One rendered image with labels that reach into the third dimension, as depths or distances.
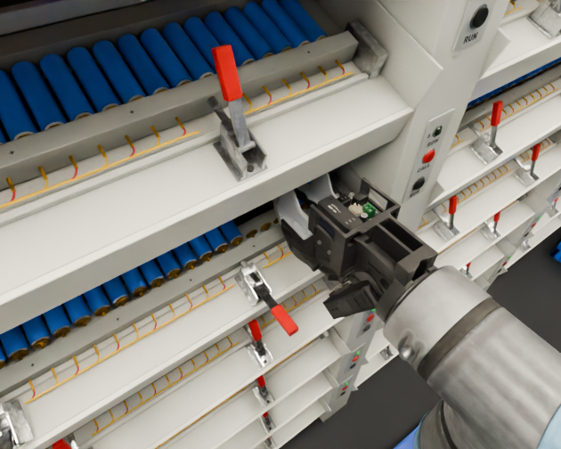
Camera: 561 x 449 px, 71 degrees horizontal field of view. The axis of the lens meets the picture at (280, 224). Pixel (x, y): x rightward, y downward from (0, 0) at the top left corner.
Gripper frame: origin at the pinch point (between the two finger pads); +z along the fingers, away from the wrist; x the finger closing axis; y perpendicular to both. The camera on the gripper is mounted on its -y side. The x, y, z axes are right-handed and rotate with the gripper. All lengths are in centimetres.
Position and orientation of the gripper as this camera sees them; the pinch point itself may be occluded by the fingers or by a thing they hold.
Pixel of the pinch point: (288, 195)
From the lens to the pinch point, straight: 49.4
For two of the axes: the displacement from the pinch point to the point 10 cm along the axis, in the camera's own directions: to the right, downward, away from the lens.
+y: -0.2, -6.8, -7.4
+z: -5.7, -6.0, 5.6
